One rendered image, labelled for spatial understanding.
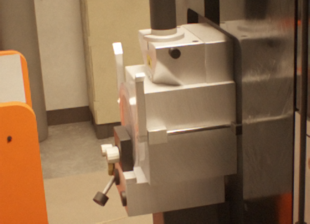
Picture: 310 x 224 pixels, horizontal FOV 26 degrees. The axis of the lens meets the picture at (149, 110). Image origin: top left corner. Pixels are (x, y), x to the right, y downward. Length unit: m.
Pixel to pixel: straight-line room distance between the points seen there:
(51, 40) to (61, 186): 2.47
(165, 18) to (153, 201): 0.18
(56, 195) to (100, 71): 2.19
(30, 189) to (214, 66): 0.50
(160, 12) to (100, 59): 3.17
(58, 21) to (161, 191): 3.48
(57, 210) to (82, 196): 0.08
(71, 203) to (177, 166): 1.00
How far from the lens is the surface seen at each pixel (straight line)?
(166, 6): 0.65
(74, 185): 1.74
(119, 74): 0.73
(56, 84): 4.21
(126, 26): 3.80
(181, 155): 0.66
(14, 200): 1.07
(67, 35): 4.14
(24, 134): 1.03
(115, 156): 0.68
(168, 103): 0.64
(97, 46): 3.80
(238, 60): 0.64
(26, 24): 3.83
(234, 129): 0.64
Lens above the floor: 1.44
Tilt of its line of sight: 19 degrees down
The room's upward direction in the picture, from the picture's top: 3 degrees counter-clockwise
